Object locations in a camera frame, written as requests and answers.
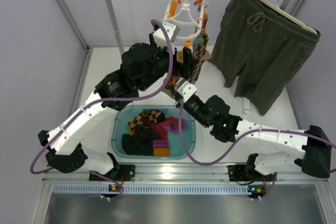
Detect white clip sock hanger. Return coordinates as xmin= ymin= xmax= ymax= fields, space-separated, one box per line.
xmin=162 ymin=0 xmax=206 ymax=43

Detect maroon purple sock in bin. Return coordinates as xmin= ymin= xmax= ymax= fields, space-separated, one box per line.
xmin=144 ymin=116 xmax=179 ymax=140

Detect aluminium rail frame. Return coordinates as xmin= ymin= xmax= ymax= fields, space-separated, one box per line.
xmin=41 ymin=162 xmax=329 ymax=196

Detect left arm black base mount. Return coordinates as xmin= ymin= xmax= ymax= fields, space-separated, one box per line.
xmin=103 ymin=165 xmax=135 ymax=182

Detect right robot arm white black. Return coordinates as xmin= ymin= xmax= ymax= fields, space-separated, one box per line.
xmin=176 ymin=95 xmax=335 ymax=179

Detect olive green shorts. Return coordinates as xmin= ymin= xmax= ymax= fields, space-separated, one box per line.
xmin=210 ymin=0 xmax=321 ymax=115

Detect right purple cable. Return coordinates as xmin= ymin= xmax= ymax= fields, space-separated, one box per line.
xmin=178 ymin=100 xmax=336 ymax=201

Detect maroon orange striped sock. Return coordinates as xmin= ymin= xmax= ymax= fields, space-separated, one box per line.
xmin=152 ymin=129 xmax=170 ymax=156

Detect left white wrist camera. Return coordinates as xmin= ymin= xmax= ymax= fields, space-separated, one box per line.
xmin=153 ymin=21 xmax=180 ymax=47

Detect brown orange argyle sock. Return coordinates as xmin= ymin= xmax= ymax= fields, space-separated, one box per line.
xmin=162 ymin=76 xmax=180 ymax=99

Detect brown yellow argyle sock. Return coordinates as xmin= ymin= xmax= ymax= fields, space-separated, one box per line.
xmin=128 ymin=109 xmax=165 ymax=135

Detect brown beige argyle sock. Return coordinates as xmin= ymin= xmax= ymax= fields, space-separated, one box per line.
xmin=188 ymin=31 xmax=212 ymax=84

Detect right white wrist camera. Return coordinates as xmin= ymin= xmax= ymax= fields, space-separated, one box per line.
xmin=174 ymin=78 xmax=197 ymax=103

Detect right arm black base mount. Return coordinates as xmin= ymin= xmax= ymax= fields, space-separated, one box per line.
xmin=227 ymin=165 xmax=275 ymax=183

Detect black sock in bin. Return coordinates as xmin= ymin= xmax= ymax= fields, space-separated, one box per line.
xmin=121 ymin=134 xmax=153 ymax=156

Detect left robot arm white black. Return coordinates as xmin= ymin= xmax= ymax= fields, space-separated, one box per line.
xmin=38 ymin=43 xmax=198 ymax=179

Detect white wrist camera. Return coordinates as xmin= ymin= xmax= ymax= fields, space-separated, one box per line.
xmin=153 ymin=21 xmax=180 ymax=47
xmin=174 ymin=78 xmax=197 ymax=103

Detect teal plastic bin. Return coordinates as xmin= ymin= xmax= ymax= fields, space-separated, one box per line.
xmin=111 ymin=105 xmax=197 ymax=160

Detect beige clothes hanger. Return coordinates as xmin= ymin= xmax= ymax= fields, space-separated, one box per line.
xmin=259 ymin=0 xmax=317 ymax=34

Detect beige orange argyle sock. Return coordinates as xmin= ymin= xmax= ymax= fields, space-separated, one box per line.
xmin=202 ymin=11 xmax=208 ymax=32

